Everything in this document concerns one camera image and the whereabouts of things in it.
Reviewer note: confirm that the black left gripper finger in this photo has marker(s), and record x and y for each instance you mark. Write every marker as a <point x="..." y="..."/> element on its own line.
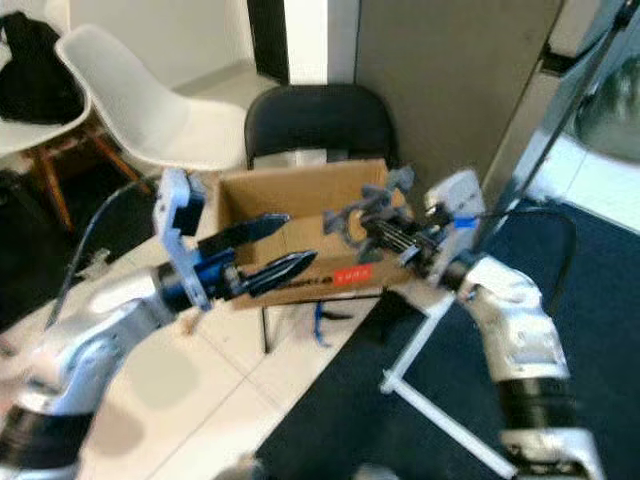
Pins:
<point x="278" y="272"/>
<point x="245" y="232"/>

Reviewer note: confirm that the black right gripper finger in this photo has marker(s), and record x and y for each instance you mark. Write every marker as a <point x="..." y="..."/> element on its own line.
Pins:
<point x="395" y="226"/>
<point x="400" y="248"/>

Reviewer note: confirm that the black foam insert piece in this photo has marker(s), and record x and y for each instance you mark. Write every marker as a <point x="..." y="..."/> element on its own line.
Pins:
<point x="350" y="215"/>

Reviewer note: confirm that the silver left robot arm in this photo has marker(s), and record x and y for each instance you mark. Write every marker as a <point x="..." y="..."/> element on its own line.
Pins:
<point x="80" y="360"/>

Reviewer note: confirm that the brown cardboard box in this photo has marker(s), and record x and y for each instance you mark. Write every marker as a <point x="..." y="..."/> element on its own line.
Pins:
<point x="290" y="190"/>

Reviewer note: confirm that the small blue clip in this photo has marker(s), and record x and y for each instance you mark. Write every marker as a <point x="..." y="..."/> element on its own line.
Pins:
<point x="320" y="322"/>

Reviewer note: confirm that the white plastic strip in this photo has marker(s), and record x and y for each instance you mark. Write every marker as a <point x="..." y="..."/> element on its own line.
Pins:
<point x="420" y="345"/>

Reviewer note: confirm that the black padded chair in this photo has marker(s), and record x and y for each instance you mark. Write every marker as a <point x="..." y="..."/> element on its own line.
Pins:
<point x="320" y="120"/>

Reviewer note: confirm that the white shell chair wooden legs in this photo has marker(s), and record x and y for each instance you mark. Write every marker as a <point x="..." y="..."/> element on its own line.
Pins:
<point x="25" y="140"/>
<point x="150" y="110"/>

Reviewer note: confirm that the dark blue carpet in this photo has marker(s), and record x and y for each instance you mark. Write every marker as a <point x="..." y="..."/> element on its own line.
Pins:
<point x="360" y="430"/>

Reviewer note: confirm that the grey metal pole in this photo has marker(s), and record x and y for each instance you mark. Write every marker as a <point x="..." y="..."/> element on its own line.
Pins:
<point x="555" y="110"/>

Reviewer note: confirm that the round glass table top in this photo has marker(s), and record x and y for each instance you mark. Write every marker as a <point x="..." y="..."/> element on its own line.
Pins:
<point x="615" y="120"/>

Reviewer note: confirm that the black cloth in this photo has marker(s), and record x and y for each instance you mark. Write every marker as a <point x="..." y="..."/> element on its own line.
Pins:
<point x="30" y="70"/>

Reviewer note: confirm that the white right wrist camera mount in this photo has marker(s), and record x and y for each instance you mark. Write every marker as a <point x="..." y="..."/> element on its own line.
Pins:
<point x="455" y="195"/>

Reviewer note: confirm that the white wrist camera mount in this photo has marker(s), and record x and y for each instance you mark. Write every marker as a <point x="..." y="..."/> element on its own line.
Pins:
<point x="455" y="195"/>
<point x="175" y="205"/>

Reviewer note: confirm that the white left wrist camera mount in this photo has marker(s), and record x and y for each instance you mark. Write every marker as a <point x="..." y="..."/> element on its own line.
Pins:
<point x="175" y="205"/>

